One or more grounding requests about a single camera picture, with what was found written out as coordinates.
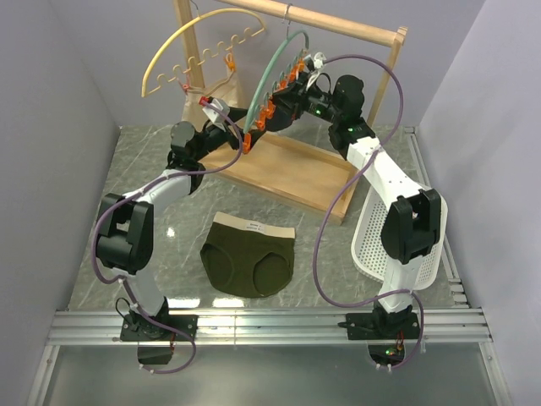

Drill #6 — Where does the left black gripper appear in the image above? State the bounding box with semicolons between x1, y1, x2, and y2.
194;107;266;162

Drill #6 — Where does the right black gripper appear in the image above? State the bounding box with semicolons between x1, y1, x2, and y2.
267;74;342;126

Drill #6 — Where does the green wire hanger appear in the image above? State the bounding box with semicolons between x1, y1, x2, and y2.
243;30;309;133

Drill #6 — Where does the olive green underwear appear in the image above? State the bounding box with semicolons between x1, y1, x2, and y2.
199;212;296;299

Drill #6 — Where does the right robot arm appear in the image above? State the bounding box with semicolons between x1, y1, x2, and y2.
265;73;447;340

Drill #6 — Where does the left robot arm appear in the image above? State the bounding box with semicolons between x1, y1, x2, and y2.
91;103;266;341

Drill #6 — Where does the navy blue underwear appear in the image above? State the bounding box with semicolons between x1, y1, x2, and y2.
265;105;302;132

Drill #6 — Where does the end orange clip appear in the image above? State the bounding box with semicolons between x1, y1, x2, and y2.
242;133;253;155

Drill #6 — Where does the beige underwear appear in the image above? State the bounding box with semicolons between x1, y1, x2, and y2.
182;69;248;129

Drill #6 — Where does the orange clip on yellow hanger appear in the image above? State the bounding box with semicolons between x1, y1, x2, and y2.
223;52;236;72

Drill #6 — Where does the pink clip on yellow hanger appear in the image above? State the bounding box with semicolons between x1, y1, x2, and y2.
178;80;190;94

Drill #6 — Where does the yellow plastic hanger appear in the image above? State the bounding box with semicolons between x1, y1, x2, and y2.
140;8;267;98

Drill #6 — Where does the wooden clothes rack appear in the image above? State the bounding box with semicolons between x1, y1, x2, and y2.
172;1;408;224

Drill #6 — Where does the white perforated plastic basket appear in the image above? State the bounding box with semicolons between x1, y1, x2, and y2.
351;187;448;290

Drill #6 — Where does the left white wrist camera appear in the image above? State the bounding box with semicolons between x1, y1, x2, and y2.
199;96;230;125

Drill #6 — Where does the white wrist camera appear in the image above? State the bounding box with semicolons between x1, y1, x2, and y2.
304;52;326;89
199;96;230;125

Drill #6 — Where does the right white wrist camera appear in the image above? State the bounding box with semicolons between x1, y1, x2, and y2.
304;52;326;89

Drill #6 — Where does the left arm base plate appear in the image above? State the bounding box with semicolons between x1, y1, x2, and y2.
120;313;199;342

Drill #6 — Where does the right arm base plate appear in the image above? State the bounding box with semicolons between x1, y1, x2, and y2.
337;312;421;341

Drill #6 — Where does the aluminium mounting rail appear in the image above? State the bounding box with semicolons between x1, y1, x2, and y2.
29;260;512;405

